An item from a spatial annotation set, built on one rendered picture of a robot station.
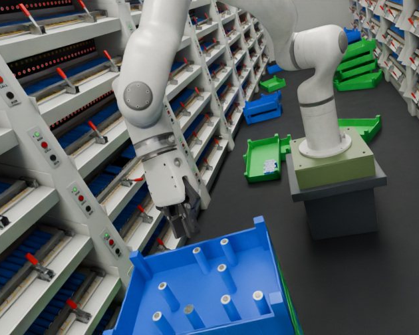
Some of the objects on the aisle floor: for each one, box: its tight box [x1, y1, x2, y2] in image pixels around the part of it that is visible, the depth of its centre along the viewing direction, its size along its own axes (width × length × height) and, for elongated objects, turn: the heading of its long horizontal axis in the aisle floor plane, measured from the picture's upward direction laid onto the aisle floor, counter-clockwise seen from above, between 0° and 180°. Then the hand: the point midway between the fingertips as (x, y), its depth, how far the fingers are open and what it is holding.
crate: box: [338, 115, 382, 143], centre depth 182 cm, size 30×20×8 cm
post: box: [0, 34, 134, 297], centre depth 83 cm, size 20×9×169 cm, turn 106°
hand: (184, 226), depth 58 cm, fingers open, 3 cm apart
